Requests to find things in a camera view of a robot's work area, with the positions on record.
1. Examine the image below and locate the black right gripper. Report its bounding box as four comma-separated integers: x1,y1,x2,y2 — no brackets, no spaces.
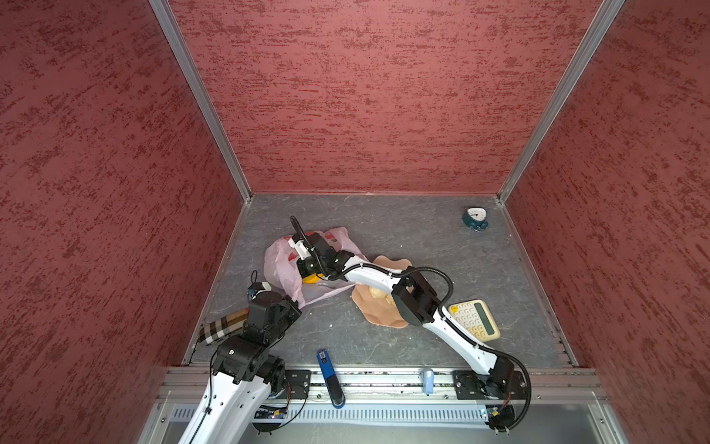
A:
280,255,327,280

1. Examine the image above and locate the yellow fake banana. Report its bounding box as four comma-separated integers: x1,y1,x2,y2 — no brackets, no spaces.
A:
302,273,324,285

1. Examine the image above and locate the pink translucent plastic bag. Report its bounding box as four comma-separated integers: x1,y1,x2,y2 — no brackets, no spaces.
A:
264,236,371,309

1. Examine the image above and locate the beige fake ginger root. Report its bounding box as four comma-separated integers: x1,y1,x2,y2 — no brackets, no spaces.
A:
368,287,395,305

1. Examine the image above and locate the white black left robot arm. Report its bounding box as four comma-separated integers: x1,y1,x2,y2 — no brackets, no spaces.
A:
180,290,301,443

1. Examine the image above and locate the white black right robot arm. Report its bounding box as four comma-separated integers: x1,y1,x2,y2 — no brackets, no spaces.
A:
288,232,515,400

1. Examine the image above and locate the striped cylindrical tube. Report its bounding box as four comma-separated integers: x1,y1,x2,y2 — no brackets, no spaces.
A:
197,309,249,345

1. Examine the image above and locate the pink faceted scalloped bowl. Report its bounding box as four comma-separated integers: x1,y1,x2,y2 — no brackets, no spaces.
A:
345,255,412,329

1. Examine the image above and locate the blue black utility knife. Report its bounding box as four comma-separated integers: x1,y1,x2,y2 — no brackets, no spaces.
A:
317,349,346,409

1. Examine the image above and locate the teal twin-bell alarm clock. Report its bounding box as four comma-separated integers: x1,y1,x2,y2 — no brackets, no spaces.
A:
462,207,489,231

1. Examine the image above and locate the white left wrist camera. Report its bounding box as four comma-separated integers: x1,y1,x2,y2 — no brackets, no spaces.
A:
247,281,272,301

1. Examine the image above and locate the light blue rail knob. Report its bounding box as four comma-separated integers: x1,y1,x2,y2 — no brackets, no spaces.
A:
421,368,435,396

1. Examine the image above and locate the black corrugated cable conduit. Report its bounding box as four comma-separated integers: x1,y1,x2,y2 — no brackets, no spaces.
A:
289,215,533,428

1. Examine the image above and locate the aluminium front rail base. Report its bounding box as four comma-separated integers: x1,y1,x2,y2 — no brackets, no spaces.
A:
160,363,603,428

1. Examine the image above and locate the aluminium left corner post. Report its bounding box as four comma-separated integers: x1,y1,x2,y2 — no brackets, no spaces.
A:
149,0,253,205

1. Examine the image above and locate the aluminium corner post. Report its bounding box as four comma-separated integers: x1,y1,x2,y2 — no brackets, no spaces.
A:
497,0,625,206
149,0,253,205

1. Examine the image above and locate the aluminium right corner post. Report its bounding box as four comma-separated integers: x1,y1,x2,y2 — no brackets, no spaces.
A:
497,0,625,206

